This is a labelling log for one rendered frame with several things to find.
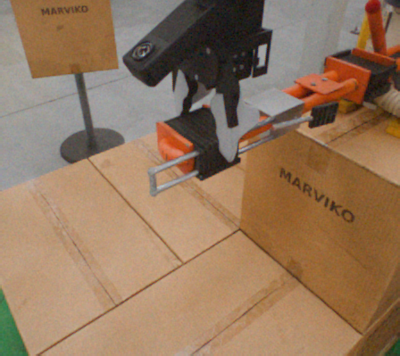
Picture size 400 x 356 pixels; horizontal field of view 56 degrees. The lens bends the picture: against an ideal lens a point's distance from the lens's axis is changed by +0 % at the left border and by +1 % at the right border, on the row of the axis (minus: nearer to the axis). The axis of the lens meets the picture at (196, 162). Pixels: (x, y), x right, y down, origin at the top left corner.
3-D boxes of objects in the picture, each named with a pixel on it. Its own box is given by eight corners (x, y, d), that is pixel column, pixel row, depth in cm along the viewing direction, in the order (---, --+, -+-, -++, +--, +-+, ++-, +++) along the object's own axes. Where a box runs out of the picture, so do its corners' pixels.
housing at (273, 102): (270, 111, 62) (272, 86, 59) (302, 128, 57) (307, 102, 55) (237, 124, 58) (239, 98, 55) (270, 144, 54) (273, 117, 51)
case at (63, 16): (36, 37, 219) (15, -41, 195) (105, 31, 228) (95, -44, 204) (31, 78, 172) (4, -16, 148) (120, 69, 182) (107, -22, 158)
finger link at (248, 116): (272, 151, 47) (260, 77, 44) (237, 168, 44) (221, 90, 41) (255, 148, 49) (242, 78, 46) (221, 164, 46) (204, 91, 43)
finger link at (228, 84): (247, 125, 42) (232, 45, 39) (237, 129, 41) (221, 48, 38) (221, 123, 46) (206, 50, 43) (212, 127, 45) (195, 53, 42)
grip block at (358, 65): (344, 75, 73) (351, 45, 70) (391, 93, 67) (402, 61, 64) (316, 86, 69) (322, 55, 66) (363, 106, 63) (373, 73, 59)
